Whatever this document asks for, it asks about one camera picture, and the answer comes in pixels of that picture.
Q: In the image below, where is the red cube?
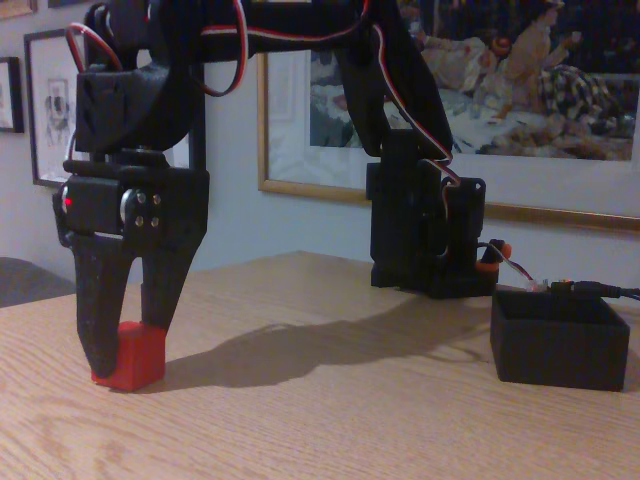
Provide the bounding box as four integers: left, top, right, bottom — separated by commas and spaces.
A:
90, 320, 167, 392

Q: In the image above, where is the black box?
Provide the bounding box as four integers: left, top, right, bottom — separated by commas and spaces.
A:
489, 289, 631, 392

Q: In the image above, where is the black framed dog drawing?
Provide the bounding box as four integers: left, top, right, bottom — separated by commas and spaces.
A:
23, 28, 91, 189

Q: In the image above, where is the black framed figure drawing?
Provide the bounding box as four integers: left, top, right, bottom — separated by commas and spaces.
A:
164, 62, 207, 171

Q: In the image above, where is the small black framed picture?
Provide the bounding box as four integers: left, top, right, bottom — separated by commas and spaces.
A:
0, 56, 25, 134

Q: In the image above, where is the black orange table clamp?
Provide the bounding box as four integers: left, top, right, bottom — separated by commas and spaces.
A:
474, 238, 514, 274

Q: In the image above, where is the controller board with connectors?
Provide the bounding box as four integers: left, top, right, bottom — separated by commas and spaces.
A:
522, 277, 576, 296

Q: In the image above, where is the large gold framed painting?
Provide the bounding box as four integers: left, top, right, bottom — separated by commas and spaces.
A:
256, 0, 640, 234

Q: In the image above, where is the short looped servo cable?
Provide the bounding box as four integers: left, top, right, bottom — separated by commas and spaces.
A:
64, 22, 125, 161

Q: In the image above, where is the gold picture frame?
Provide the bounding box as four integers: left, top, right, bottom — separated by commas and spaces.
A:
0, 0, 39, 21

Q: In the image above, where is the long red white servo cable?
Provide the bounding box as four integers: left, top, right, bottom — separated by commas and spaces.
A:
199, 0, 459, 191

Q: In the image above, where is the servo cable to controller board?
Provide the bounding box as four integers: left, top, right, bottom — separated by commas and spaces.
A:
477, 242, 535, 287

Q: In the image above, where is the black power cable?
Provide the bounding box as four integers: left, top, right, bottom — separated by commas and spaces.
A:
574, 281, 640, 302

